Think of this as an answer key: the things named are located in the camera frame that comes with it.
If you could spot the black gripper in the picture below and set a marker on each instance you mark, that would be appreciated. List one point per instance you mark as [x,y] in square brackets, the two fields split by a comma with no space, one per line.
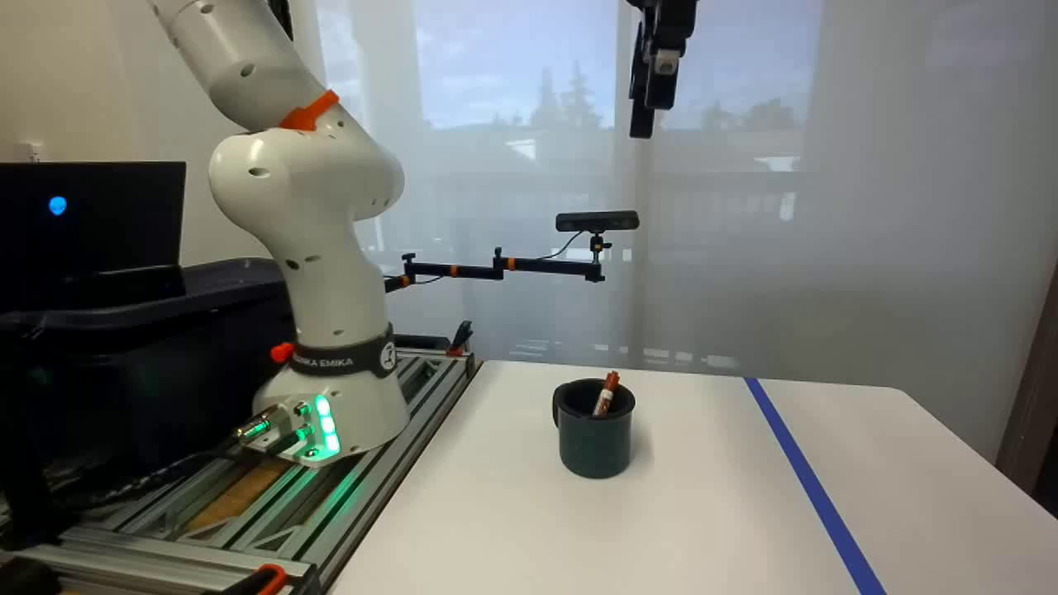
[659,46]

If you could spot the white marker with orange cap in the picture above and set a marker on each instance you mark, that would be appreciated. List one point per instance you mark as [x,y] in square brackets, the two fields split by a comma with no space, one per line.
[608,394]

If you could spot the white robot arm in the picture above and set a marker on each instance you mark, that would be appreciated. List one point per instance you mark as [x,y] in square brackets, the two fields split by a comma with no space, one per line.
[298,177]

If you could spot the dark green cup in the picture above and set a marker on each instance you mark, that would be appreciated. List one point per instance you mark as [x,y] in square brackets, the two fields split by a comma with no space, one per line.
[593,448]

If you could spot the black computer monitor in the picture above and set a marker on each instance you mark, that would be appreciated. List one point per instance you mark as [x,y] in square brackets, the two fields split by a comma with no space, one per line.
[89,232]

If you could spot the black cabinet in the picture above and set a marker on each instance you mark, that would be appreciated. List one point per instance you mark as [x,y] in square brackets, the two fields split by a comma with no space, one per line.
[109,399]

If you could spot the black camera on boom arm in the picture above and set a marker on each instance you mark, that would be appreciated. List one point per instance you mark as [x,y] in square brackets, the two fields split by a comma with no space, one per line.
[501,264]

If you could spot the aluminium extrusion base frame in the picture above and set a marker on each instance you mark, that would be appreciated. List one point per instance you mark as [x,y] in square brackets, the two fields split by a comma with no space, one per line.
[239,513]

